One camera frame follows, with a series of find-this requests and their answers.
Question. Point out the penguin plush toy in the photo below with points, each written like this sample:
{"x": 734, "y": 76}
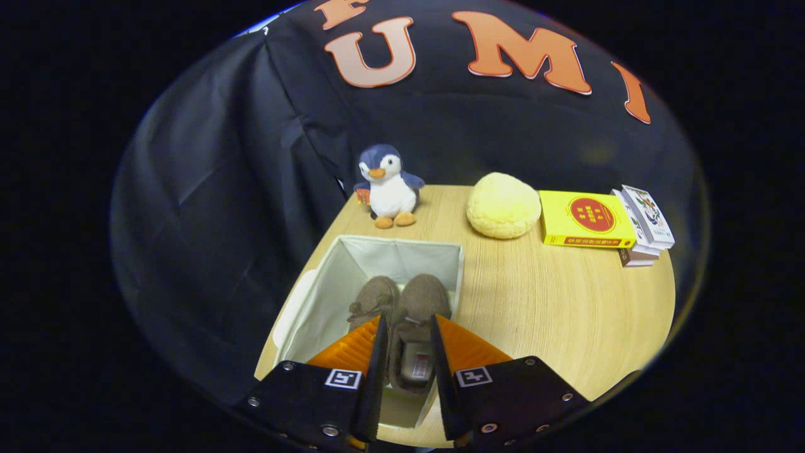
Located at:
{"x": 391, "y": 192}

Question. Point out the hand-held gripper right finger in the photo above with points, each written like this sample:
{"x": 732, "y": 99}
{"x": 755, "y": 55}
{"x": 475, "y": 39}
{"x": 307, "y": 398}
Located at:
{"x": 443, "y": 377}

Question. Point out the white patterned book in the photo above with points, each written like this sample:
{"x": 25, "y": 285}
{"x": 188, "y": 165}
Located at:
{"x": 648, "y": 214}

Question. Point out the brown fuzzy shoe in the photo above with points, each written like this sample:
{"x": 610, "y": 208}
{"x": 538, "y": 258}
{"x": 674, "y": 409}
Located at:
{"x": 377, "y": 296}
{"x": 424, "y": 299}

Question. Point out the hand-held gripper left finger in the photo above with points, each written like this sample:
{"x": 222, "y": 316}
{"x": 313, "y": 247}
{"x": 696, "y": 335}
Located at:
{"x": 377, "y": 377}

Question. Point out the beige fabric storage box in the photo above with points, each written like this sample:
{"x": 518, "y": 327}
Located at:
{"x": 327, "y": 296}

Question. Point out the yellow bread-shaped plush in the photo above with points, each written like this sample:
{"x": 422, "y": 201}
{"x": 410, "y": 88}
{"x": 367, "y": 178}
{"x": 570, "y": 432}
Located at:
{"x": 503, "y": 206}

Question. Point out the dark brown book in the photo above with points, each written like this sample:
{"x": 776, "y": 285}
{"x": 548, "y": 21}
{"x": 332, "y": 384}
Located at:
{"x": 634, "y": 259}

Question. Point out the yellow book with red circle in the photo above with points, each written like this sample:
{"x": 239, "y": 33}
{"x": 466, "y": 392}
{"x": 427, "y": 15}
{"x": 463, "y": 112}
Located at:
{"x": 588, "y": 217}

